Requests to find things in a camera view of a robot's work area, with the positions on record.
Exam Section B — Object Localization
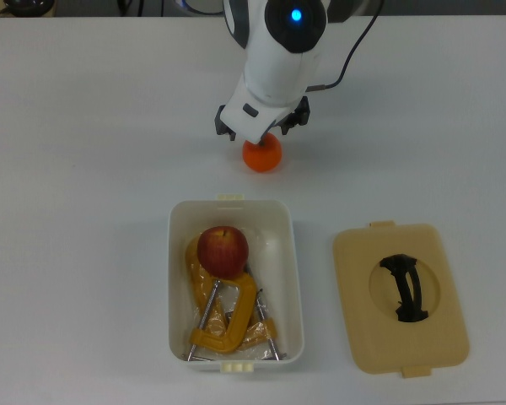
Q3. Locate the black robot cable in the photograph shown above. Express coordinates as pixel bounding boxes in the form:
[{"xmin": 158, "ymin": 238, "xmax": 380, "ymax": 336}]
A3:
[{"xmin": 305, "ymin": 0, "xmax": 385, "ymax": 92}]

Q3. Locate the black lid handle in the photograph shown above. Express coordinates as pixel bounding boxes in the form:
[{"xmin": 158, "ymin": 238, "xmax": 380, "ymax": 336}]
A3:
[{"xmin": 378, "ymin": 252, "xmax": 431, "ymax": 324}]

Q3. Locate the beige container lid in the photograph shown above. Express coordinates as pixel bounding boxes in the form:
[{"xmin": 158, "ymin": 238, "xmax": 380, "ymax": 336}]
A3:
[{"xmin": 331, "ymin": 219, "xmax": 471, "ymax": 379}]

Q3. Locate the small yellow C-clamp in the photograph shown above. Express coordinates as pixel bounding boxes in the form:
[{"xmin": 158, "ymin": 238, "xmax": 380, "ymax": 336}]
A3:
[{"xmin": 235, "ymin": 288, "xmax": 288, "ymax": 362}]

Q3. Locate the white plastic container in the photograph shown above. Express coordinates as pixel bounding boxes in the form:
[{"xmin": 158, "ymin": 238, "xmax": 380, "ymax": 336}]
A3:
[{"xmin": 167, "ymin": 193, "xmax": 306, "ymax": 375}]

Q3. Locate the black rounded device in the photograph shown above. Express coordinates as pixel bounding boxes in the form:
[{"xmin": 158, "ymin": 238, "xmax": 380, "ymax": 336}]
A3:
[{"xmin": 2, "ymin": 0, "xmax": 57, "ymax": 18}]

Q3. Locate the red apple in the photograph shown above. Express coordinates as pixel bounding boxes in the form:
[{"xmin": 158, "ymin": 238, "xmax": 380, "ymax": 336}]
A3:
[{"xmin": 196, "ymin": 225, "xmax": 250, "ymax": 281}]

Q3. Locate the large yellow C-clamp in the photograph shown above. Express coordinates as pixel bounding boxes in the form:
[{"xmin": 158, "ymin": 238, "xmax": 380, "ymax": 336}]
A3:
[{"xmin": 183, "ymin": 235, "xmax": 259, "ymax": 362}]

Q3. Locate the orange fruit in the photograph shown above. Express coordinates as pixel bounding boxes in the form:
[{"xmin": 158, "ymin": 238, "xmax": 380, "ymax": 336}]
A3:
[{"xmin": 241, "ymin": 132, "xmax": 283, "ymax": 174}]

